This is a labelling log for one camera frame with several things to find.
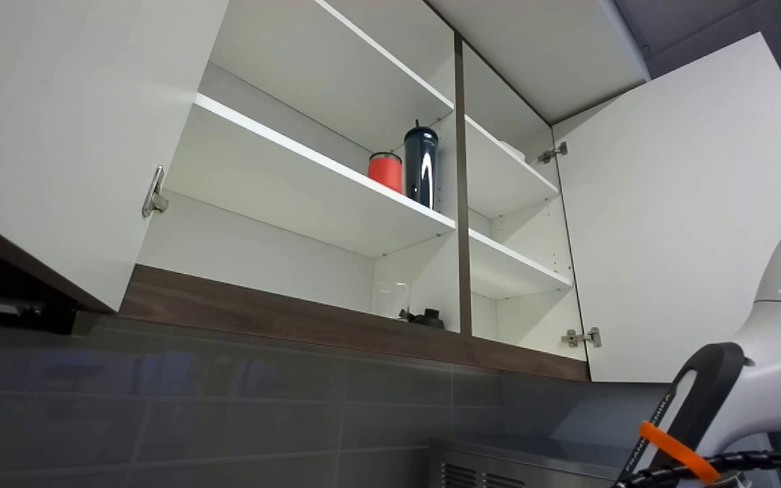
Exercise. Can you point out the white cupboard door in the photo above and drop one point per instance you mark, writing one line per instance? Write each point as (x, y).
(65, 109)
(678, 226)

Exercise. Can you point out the red cup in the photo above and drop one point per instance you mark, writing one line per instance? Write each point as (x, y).
(387, 172)

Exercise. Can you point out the clear drinking glass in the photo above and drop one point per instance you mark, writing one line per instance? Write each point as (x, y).
(396, 298)

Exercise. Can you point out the dark blue tumbler bottle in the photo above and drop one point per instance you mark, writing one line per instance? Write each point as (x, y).
(422, 166)

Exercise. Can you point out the small black object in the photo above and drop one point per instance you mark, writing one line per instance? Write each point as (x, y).
(423, 317)

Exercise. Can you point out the dark metal light fixture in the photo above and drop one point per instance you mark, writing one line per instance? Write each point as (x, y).
(2, 313)

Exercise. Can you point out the white wall cupboard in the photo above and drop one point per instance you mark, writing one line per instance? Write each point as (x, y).
(271, 179)

